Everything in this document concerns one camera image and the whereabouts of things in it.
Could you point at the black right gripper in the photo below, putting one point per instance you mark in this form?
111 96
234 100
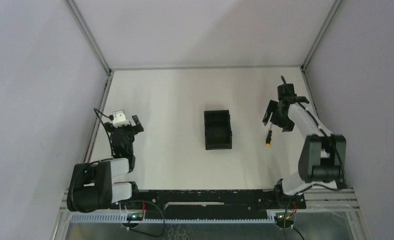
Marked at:
288 124

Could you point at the aluminium frame right rail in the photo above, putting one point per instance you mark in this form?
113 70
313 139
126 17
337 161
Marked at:
347 209

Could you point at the yellow black screwdriver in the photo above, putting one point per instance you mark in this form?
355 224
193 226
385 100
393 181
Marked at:
269 134

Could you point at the right controller board with wires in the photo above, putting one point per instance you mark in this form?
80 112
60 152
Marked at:
286 220

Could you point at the left controller board with wires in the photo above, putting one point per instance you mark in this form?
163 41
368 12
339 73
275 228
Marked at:
134 220

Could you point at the aluminium frame back rail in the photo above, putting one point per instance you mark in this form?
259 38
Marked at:
205 67

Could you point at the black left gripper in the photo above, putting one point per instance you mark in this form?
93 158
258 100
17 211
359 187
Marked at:
126 129

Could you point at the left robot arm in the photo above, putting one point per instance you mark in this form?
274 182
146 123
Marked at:
92 186

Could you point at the black plastic bin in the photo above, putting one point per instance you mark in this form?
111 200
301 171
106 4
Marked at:
217 130

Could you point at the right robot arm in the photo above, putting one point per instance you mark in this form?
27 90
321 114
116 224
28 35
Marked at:
321 162

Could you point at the aluminium frame front rail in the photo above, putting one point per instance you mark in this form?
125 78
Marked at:
116 213

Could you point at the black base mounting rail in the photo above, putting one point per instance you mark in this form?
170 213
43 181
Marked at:
231 204

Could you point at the controller board with wires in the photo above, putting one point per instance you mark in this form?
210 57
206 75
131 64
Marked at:
134 220
286 220

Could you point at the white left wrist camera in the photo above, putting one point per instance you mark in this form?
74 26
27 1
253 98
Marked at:
119 119

